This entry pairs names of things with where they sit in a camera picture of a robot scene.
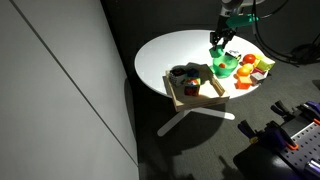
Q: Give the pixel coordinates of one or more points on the black perforated breadboard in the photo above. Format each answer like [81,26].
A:
[257,162]

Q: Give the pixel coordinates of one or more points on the orange cube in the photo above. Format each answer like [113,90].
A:
[243,82]

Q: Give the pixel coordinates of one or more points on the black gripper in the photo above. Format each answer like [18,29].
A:
[222,30]

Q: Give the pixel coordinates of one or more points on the red tomato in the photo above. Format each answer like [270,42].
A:
[249,58]

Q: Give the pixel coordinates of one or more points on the small orange ball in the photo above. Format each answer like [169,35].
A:
[222,65]

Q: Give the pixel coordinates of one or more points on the purple clamp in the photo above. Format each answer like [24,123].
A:
[272,137]
[309,110]

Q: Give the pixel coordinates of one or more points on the green plastic bowl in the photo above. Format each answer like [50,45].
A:
[230,62]

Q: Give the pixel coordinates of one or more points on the orange fruit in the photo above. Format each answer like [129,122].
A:
[243,72]

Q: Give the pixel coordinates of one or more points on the yellow lemon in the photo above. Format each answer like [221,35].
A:
[248,66]

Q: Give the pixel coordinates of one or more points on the purple clamp left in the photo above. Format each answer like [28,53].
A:
[309,110]

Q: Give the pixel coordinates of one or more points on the light green cube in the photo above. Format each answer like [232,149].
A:
[265,64]

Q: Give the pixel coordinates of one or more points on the white round table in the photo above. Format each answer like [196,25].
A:
[182,48]

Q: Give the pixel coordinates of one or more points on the magenta block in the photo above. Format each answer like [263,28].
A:
[257,70]

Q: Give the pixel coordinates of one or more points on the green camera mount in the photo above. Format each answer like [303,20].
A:
[241,20]

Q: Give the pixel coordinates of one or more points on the blue cube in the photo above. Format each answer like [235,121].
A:
[192,73]

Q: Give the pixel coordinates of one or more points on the red multicoloured cube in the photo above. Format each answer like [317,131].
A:
[192,87]

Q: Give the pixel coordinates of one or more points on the purple clamp right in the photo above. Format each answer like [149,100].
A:
[272,137]

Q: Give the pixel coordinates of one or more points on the wooden tray box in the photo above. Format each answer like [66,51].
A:
[211,91]

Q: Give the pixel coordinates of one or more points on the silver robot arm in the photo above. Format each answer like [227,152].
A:
[231,8]

